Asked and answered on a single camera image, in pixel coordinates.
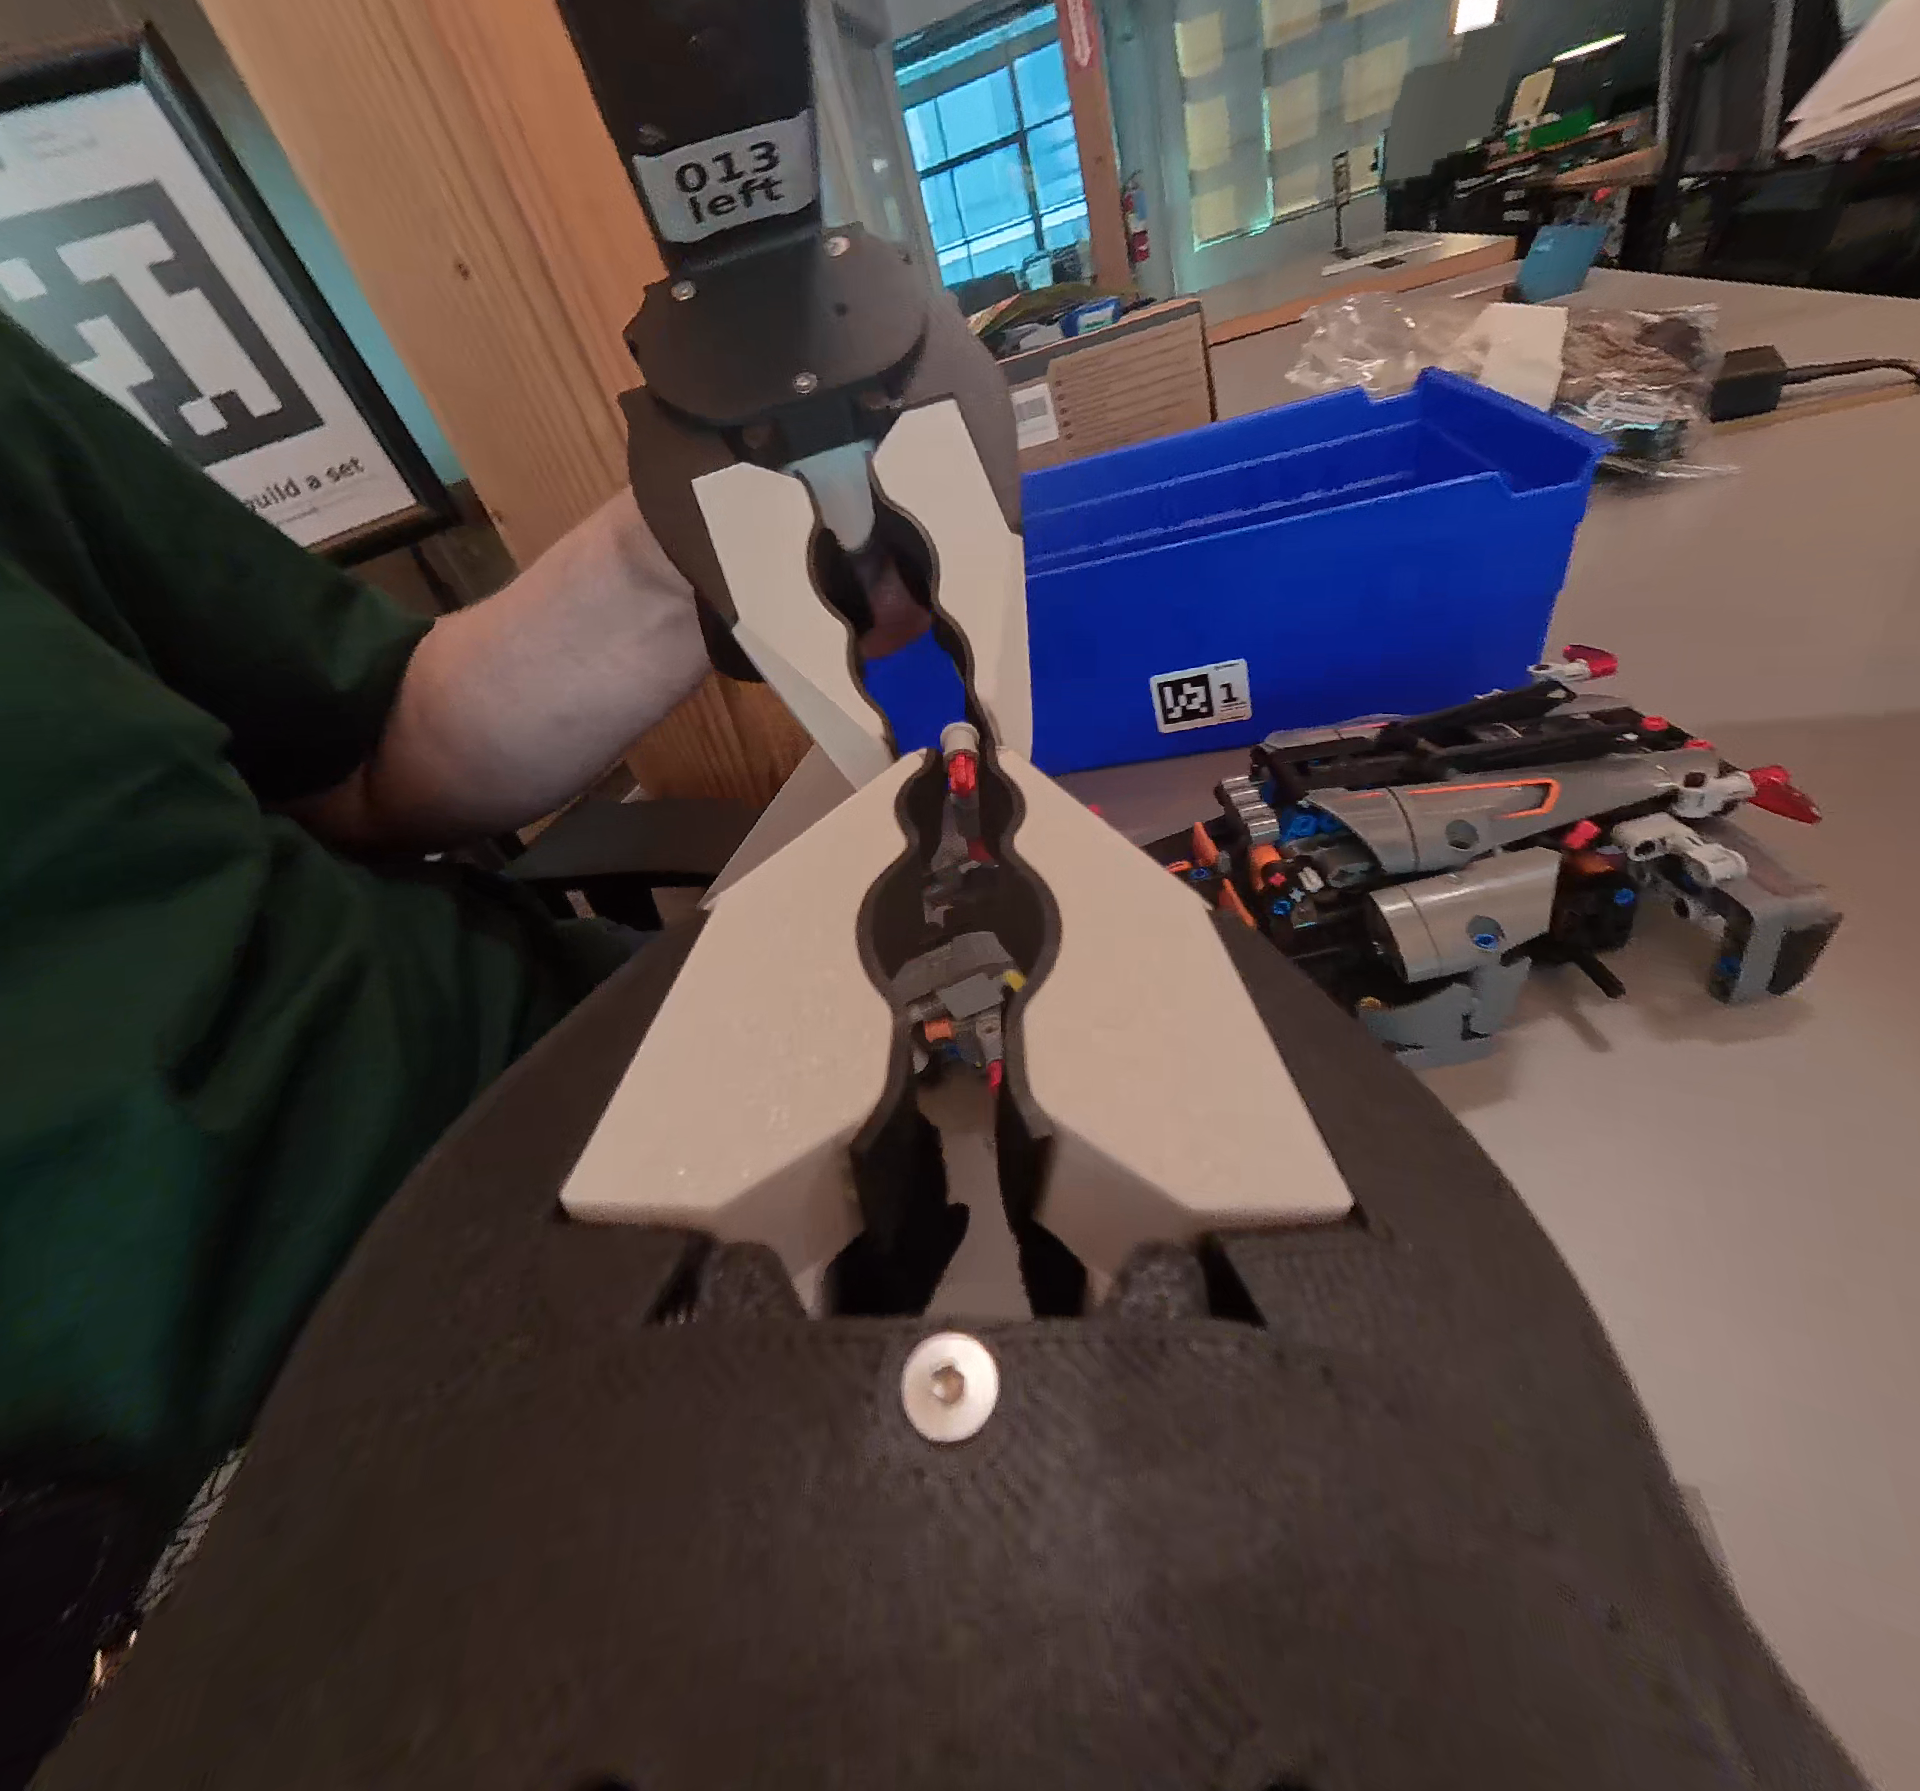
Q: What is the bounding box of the lego car model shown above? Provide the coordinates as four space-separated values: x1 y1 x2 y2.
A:
893 643 1844 1095

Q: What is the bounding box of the black monitor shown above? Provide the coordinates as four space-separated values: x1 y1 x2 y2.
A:
1386 36 1630 187

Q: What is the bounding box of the lego instruction booklet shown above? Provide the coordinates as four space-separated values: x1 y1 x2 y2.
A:
1782 6 1920 162

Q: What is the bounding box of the black chair armrest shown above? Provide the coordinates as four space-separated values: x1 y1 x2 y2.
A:
510 797 760 929

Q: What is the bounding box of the blue bin with white tag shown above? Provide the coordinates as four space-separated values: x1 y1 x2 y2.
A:
863 365 1615 779

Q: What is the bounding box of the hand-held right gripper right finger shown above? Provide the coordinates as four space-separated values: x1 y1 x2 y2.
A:
983 745 1358 1307

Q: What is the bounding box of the pile of clear plastic bags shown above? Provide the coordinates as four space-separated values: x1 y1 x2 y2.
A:
1290 291 1728 479

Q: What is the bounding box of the person's left forearm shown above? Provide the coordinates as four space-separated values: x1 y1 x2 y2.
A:
361 493 714 855

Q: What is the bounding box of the framed poster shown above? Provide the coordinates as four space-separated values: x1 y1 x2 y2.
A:
0 28 461 563

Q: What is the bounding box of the brown cardboard box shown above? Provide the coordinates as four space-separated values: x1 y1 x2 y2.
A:
975 295 1218 449

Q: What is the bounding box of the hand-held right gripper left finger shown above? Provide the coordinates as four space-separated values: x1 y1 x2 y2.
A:
560 749 945 1313

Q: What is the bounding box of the black mesh office chair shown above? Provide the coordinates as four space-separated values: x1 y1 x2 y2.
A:
1656 0 1811 180

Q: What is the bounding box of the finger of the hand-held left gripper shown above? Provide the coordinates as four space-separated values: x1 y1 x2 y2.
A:
691 463 907 791
875 395 1040 773

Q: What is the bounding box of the black power adapter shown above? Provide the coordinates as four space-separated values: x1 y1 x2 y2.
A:
1710 343 1920 419

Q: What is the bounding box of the small blue box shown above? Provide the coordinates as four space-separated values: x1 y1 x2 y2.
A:
1514 219 1609 299

